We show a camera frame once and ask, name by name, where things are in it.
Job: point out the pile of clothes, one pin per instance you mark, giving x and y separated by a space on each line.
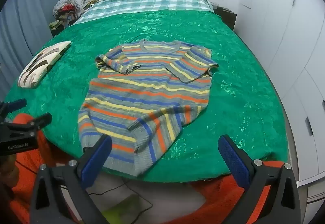
66 6

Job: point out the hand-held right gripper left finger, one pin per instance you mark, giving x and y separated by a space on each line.
97 160

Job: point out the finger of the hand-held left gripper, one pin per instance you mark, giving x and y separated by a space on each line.
38 120
15 105

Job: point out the orange fuzzy blanket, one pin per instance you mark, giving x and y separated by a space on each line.
223 196

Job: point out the striped knit sweater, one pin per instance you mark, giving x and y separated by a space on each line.
147 91

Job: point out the green floral bedspread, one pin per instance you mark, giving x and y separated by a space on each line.
241 99

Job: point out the green checked bed sheet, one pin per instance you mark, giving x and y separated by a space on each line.
152 1

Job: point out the yellow green cloth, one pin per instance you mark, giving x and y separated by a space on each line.
119 205

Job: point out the beige geometric patterned cushion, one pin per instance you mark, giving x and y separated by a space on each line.
40 64

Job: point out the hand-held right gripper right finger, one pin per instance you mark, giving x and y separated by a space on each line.
234 160

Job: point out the white wardrobe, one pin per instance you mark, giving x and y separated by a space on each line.
279 36

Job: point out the grey blue curtain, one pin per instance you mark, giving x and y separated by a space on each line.
25 23

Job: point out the dark nightstand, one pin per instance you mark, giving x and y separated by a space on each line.
226 17

